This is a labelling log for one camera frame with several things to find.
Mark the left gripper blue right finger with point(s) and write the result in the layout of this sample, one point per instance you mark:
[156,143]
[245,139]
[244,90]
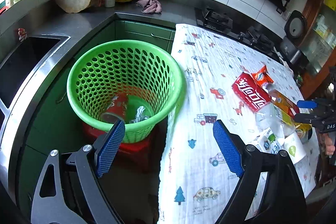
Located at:
[231,146]

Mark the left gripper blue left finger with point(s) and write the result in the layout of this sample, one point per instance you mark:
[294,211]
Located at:
[106,147]

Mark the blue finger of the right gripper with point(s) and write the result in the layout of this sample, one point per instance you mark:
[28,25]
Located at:
[303,118]
[307,104]

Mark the white paper cup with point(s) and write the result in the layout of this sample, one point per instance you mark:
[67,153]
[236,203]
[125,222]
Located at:
[294,147]

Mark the clear bottle yellow label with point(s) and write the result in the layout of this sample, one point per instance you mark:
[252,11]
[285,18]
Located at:
[272,117]

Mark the white green milk carton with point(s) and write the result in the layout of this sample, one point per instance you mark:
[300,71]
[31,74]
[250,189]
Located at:
[267,142]

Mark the orange Ovaltine snack packet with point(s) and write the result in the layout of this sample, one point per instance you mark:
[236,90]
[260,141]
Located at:
[261,78]

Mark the red instant noodle cup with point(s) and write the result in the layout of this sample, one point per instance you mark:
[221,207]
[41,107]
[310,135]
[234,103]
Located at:
[116,109]

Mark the silver foil ball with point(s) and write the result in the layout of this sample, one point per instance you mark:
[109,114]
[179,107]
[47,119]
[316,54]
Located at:
[140,115]

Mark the red cola can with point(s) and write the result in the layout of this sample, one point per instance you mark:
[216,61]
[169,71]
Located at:
[250,93]

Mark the green perforated plastic trash basket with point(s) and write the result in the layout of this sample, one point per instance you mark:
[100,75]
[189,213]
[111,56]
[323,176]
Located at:
[149,76]

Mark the person's right hand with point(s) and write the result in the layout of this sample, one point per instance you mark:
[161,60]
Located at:
[329,145]

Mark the red plastic stool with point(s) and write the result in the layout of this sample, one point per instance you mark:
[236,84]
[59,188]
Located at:
[143,156]

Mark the white cloth near stove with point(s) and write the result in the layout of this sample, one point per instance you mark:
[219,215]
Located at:
[283,62]

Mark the white cartoon-print tablecloth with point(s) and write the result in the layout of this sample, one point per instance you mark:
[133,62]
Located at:
[195,181]

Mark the black rice cooker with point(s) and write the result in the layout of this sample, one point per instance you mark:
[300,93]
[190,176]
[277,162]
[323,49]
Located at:
[295,31]

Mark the wooden glass-door cabinet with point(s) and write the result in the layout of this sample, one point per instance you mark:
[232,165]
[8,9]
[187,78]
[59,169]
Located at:
[318,44]

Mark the stainless steel sink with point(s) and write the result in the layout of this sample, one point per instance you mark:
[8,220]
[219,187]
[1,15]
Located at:
[19,67]

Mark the black gas stove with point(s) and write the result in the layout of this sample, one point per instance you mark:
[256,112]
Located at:
[245,31]

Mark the small red sink ornament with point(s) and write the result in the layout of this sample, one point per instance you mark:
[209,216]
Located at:
[22,34]

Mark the pink dish rag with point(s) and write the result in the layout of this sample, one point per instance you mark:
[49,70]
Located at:
[150,6]

